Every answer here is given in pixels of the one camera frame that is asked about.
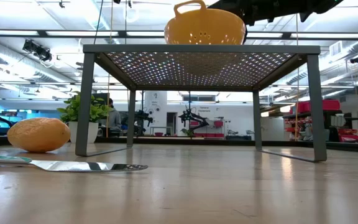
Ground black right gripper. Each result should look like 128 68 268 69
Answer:
208 0 276 26

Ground yellow plastic colander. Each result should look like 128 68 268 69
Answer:
163 0 247 45

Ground grey perforated metal stand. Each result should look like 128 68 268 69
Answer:
75 44 328 163

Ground red crates row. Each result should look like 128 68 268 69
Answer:
193 133 226 139

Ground red storage bins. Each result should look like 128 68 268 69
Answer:
296 99 341 114

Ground dark shelf unit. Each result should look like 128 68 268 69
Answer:
283 99 358 144

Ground person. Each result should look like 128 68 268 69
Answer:
106 98 122 132

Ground overhead light beam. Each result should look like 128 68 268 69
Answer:
0 29 358 40

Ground green plant in white pot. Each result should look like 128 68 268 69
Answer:
57 91 114 144

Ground black ceiling spotlight cluster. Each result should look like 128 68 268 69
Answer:
22 39 53 62

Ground large yellow mango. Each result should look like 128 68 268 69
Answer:
6 117 71 153

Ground black hanging cable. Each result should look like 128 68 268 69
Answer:
93 0 105 45

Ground knife with patterned handle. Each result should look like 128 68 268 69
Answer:
0 153 149 173

